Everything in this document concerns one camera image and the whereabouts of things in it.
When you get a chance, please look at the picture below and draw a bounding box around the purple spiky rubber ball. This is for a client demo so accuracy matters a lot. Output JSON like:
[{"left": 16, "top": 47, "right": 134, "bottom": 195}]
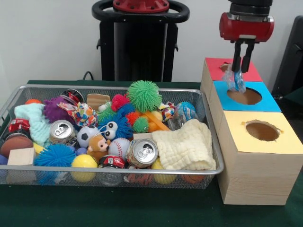
[{"left": 43, "top": 96, "right": 76, "bottom": 123}]

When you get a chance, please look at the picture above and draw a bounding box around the mint knitted cloth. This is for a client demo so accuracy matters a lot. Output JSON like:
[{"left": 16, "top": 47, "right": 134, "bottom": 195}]
[{"left": 14, "top": 103, "right": 52, "bottom": 147}]

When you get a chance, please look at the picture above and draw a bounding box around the opened silver drink can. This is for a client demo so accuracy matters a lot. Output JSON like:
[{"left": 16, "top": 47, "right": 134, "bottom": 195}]
[{"left": 125, "top": 138, "right": 159, "bottom": 168}]

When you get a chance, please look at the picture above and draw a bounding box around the shallow wire mesh bin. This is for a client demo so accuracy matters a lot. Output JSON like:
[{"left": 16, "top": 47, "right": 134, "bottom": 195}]
[{"left": 0, "top": 84, "right": 225, "bottom": 190}]

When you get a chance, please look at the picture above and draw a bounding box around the brown toy football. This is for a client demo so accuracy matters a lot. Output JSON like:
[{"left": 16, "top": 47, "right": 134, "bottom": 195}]
[{"left": 0, "top": 138, "right": 34, "bottom": 158}]

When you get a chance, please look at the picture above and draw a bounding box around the orange plush toy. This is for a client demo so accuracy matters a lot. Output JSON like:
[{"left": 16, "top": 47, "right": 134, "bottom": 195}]
[{"left": 87, "top": 134, "right": 111, "bottom": 161}]

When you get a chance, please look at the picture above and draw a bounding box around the wooden box with three holes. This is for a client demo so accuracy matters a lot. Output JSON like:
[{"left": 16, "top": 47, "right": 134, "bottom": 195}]
[{"left": 200, "top": 57, "right": 303, "bottom": 205}]

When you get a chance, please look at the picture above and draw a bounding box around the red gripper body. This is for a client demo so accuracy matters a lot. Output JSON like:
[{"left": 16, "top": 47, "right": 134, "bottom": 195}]
[{"left": 219, "top": 12, "right": 275, "bottom": 44}]

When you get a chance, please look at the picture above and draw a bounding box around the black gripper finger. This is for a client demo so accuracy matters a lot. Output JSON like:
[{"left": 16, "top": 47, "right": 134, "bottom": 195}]
[
  {"left": 231, "top": 40, "right": 243, "bottom": 71},
  {"left": 241, "top": 42, "right": 255, "bottom": 73}
]

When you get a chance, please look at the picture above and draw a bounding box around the side table with green cloth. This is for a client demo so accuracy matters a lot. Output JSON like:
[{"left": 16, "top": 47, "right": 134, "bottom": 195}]
[{"left": 283, "top": 87, "right": 303, "bottom": 112}]

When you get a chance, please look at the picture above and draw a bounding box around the cream waffle cloth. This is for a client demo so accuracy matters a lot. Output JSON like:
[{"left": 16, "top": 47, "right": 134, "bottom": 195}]
[{"left": 151, "top": 118, "right": 216, "bottom": 171}]

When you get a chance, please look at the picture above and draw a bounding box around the crushed clear plastic bottle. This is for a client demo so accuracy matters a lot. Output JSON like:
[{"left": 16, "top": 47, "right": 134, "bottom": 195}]
[
  {"left": 168, "top": 104, "right": 190, "bottom": 131},
  {"left": 221, "top": 63, "right": 247, "bottom": 93}
]

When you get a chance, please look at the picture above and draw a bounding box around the blue spiky ball with eyes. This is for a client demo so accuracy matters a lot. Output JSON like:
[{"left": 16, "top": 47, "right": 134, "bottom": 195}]
[{"left": 33, "top": 143, "right": 77, "bottom": 167}]

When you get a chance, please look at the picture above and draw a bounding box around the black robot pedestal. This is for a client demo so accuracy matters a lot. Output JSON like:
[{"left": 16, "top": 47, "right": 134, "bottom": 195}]
[{"left": 91, "top": 0, "right": 190, "bottom": 82}]

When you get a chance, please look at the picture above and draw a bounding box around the white baseball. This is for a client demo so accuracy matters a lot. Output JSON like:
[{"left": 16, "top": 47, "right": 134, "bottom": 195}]
[{"left": 108, "top": 138, "right": 131, "bottom": 159}]

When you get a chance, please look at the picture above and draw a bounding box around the green spiky rubber ball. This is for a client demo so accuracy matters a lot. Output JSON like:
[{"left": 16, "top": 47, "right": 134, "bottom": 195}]
[{"left": 126, "top": 80, "right": 163, "bottom": 113}]

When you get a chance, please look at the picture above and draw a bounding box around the plain wooden block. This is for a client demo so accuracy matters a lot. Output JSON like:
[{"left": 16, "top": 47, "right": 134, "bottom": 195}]
[{"left": 7, "top": 148, "right": 36, "bottom": 166}]

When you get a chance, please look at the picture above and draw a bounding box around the black upright panel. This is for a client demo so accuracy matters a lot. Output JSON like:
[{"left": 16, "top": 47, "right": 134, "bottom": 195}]
[{"left": 272, "top": 15, "right": 303, "bottom": 95}]

